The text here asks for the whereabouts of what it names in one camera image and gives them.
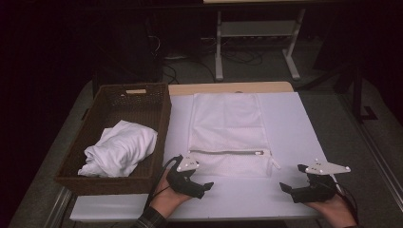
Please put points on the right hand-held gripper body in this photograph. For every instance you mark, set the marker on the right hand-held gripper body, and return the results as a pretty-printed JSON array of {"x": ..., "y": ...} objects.
[{"x": 316, "y": 190}]

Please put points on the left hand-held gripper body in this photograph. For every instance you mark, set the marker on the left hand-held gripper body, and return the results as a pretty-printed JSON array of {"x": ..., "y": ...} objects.
[{"x": 183, "y": 183}]

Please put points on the white mesh laundry bag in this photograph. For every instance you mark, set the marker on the white mesh laundry bag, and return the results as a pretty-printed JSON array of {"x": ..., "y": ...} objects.
[{"x": 228, "y": 126}]

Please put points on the white garment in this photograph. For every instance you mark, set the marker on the white garment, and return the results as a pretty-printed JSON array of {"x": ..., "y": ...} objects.
[{"x": 122, "y": 148}]

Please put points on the brown wicker basket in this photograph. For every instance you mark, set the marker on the brown wicker basket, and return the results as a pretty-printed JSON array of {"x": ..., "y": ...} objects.
[{"x": 126, "y": 107}]

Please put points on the person's left hand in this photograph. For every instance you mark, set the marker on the person's left hand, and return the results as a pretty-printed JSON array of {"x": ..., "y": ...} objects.
[{"x": 166, "y": 199}]

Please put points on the person's right hand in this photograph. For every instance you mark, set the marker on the person's right hand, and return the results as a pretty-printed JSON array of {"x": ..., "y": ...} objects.
[{"x": 335, "y": 212}]

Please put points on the white foam board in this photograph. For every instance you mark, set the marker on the white foam board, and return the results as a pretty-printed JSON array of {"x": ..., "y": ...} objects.
[{"x": 294, "y": 126}]

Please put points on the black metal stand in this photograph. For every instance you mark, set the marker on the black metal stand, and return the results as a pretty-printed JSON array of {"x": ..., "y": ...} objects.
[{"x": 357, "y": 95}]

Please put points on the metal rail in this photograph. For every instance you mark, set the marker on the metal rail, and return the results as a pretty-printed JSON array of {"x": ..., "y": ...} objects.
[
  {"x": 58, "y": 209},
  {"x": 377, "y": 152}
]

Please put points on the white metal desk frame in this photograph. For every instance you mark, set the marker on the white metal desk frame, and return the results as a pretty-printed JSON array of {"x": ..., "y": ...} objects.
[{"x": 218, "y": 47}]

